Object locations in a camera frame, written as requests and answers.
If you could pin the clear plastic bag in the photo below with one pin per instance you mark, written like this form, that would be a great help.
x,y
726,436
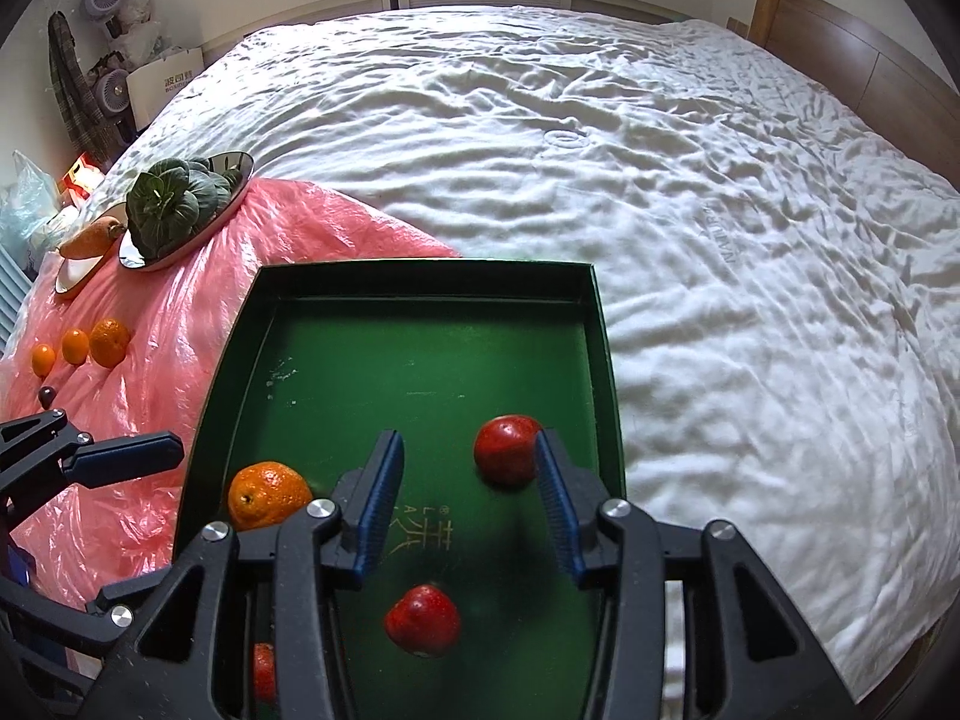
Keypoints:
x,y
28,204

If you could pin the orange rimmed plate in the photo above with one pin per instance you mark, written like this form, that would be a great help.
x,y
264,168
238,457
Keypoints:
x,y
73,274

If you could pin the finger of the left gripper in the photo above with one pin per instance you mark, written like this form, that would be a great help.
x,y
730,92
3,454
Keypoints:
x,y
36,623
45,453

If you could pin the plaid scarf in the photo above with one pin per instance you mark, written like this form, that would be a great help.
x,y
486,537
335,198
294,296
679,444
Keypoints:
x,y
88,129

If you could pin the grey white plate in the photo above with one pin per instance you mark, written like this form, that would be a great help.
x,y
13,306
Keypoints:
x,y
129,255

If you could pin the orange snack bag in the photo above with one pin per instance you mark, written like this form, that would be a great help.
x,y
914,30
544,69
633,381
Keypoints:
x,y
80,180

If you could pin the green leafy vegetable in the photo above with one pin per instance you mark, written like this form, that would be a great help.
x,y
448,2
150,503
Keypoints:
x,y
173,200

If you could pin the orange tangerine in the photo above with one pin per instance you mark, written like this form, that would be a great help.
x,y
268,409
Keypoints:
x,y
108,342
74,347
43,358

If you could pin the white slatted bed frame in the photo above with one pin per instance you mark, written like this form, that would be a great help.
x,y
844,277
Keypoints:
x,y
323,10

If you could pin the pink plastic sheet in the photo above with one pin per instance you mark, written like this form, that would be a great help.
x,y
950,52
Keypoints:
x,y
179,319

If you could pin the large front tangerine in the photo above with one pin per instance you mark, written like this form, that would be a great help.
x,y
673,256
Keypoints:
x,y
265,494

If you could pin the small red fruit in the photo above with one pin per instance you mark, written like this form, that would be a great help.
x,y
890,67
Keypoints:
x,y
264,673

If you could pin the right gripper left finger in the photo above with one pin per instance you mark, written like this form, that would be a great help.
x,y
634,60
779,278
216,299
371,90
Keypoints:
x,y
366,500

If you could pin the dark plum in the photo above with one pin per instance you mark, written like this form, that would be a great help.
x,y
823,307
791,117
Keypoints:
x,y
46,395

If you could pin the white bed sheet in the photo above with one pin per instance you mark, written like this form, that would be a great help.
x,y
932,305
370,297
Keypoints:
x,y
780,284

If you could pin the light blue suitcase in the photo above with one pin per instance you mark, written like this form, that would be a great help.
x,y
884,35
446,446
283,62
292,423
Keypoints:
x,y
14,287

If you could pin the lower purple fan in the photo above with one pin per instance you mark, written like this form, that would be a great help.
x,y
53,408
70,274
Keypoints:
x,y
111,92

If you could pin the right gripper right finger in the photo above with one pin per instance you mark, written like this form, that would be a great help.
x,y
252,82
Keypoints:
x,y
572,496

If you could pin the red apple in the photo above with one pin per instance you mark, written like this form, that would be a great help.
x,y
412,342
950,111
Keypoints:
x,y
504,451
424,622

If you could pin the wooden headboard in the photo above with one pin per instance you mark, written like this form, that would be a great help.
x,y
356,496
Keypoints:
x,y
893,92

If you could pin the green tray box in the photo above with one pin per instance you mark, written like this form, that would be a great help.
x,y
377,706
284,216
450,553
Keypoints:
x,y
323,358

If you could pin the orange carrot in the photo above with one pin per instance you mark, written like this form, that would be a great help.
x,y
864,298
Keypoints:
x,y
94,240

